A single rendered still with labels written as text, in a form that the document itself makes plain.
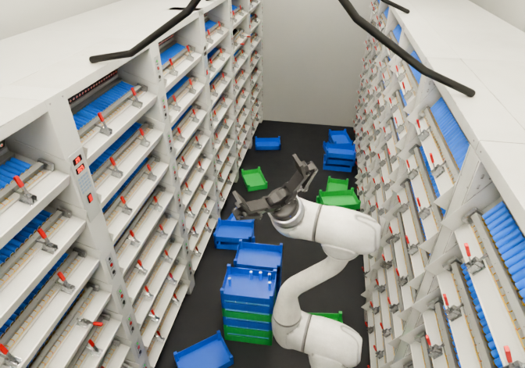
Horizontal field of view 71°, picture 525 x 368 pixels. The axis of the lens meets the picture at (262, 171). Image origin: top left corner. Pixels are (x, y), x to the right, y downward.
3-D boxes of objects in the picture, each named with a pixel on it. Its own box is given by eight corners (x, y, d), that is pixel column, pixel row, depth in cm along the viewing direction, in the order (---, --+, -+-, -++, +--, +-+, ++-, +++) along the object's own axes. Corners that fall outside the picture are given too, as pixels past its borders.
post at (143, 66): (194, 284, 270) (156, 34, 172) (191, 294, 262) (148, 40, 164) (169, 280, 273) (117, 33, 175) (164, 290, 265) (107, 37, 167)
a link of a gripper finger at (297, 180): (284, 205, 83) (289, 204, 84) (309, 176, 76) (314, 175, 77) (276, 191, 85) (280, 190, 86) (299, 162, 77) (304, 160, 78)
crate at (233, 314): (276, 294, 233) (276, 286, 229) (272, 323, 217) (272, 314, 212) (229, 289, 237) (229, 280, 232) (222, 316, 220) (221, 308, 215)
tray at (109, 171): (162, 138, 192) (167, 116, 185) (99, 212, 143) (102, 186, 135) (125, 123, 191) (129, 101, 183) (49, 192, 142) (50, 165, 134)
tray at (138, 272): (176, 224, 226) (181, 209, 218) (130, 309, 176) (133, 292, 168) (145, 212, 224) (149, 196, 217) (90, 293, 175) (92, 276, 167)
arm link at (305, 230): (273, 187, 98) (322, 198, 95) (282, 202, 113) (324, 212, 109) (262, 226, 95) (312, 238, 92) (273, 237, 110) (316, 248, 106)
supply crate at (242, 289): (276, 277, 224) (276, 268, 220) (273, 305, 208) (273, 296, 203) (228, 272, 228) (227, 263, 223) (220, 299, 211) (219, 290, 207)
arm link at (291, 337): (277, 294, 136) (313, 304, 132) (277, 320, 147) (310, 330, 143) (266, 325, 126) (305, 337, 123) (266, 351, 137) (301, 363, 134)
